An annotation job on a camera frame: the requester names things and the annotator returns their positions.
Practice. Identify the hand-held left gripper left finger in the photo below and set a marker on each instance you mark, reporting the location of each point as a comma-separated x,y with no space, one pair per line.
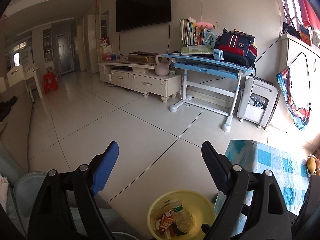
105,170

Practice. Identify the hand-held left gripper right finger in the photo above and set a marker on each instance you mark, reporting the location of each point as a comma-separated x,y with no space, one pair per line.
215,167

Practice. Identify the clear plastic bottle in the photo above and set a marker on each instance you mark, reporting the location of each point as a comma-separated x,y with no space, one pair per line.
183,220

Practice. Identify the yellow trash bin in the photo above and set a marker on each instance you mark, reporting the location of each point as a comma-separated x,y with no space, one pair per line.
160,201

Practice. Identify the red white snack wrapper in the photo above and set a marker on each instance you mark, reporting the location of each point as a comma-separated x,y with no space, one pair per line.
165,226

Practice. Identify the blue checked tablecloth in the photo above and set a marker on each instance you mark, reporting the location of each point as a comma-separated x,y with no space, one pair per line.
265,160

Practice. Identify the yellow mango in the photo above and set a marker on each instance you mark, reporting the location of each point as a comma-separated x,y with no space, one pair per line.
318,166
311,165

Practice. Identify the dark wicker fruit bowl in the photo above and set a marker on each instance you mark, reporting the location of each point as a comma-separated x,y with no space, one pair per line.
311,173

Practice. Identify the white television cabinet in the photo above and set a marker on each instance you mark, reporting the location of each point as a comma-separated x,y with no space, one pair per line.
140,80

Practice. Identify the blue study desk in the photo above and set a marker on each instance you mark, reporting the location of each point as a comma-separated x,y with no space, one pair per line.
207,66

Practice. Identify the red plastic stool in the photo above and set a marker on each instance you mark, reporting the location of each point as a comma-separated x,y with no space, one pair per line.
50,82

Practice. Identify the colourful hanging bag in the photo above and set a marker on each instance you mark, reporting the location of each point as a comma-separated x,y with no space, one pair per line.
292,97

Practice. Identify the pink kettlebell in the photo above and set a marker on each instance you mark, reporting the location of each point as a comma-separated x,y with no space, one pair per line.
163,68

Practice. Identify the small blue pencil sharpener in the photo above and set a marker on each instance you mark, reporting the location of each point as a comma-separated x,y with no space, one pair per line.
218,55

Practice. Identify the dark cloth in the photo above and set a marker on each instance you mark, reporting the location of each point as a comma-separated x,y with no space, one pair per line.
7,107

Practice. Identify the brown flat box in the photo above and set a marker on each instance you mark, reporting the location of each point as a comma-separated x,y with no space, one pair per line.
141,58

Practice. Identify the red gift boxes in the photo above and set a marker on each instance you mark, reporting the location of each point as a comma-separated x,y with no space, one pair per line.
107,52

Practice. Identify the open green workbook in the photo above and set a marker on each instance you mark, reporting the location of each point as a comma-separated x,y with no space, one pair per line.
196,50

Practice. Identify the white dining chair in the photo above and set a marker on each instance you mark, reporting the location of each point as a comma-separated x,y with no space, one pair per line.
27,77

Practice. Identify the dark striped backpack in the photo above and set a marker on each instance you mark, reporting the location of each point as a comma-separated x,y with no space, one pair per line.
232,45

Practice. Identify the row of books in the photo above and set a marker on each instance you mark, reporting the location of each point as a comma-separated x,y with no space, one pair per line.
190,31

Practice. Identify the white storage cabinet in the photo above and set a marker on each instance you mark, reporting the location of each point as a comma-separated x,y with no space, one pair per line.
291,50

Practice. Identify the pink plush toy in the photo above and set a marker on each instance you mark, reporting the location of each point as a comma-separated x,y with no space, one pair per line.
205,25

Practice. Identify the black bag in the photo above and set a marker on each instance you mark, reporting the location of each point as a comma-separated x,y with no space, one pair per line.
291,31

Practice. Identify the colourful picture box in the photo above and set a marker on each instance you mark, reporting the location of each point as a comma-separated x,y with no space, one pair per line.
306,36

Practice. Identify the window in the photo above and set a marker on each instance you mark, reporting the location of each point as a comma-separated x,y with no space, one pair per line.
287,2

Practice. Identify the wall television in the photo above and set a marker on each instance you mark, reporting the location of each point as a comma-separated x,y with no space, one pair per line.
143,5

